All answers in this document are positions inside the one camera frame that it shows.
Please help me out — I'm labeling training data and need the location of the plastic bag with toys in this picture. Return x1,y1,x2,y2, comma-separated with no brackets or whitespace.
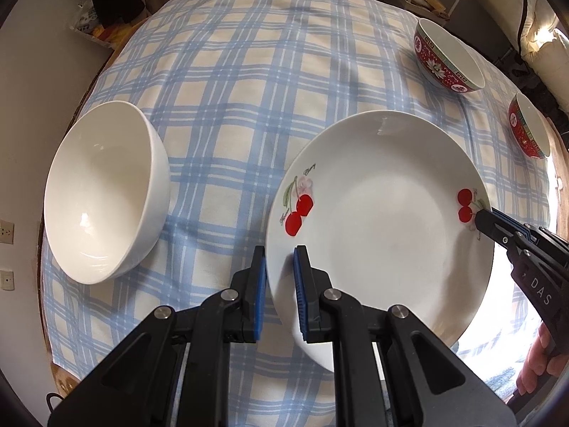
71,2,134,47

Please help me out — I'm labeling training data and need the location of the brown blanket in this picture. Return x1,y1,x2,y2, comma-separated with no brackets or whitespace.
38,13,147,392

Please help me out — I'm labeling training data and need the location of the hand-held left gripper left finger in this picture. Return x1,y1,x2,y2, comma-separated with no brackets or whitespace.
47,246,267,427

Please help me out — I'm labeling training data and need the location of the white quilt with black piping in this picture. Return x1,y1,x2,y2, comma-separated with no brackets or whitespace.
471,0,569,54

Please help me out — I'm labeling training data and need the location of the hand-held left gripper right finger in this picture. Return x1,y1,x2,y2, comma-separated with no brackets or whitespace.
293,244,519,427

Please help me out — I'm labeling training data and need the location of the large red patterned bowl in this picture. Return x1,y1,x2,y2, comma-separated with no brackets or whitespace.
413,18,486,94

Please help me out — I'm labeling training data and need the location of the person's right hand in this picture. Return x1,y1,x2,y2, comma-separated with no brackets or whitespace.
516,324,563,396

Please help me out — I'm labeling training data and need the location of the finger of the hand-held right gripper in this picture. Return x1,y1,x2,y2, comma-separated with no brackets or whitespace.
475,209,525,250
491,207,541,236

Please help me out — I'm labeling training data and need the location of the white pillow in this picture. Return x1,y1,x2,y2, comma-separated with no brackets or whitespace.
520,27,569,112

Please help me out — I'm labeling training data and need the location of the blue plaid tablecloth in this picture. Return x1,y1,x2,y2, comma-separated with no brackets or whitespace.
40,0,556,427

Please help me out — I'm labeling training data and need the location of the plain white bowl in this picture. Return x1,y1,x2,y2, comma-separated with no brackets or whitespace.
43,101,171,285

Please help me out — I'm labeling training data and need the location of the white cherry-print plate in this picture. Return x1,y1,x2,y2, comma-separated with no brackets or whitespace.
265,110,495,374

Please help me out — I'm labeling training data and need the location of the small red patterned bowl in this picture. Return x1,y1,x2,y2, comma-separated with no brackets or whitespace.
508,93,552,161

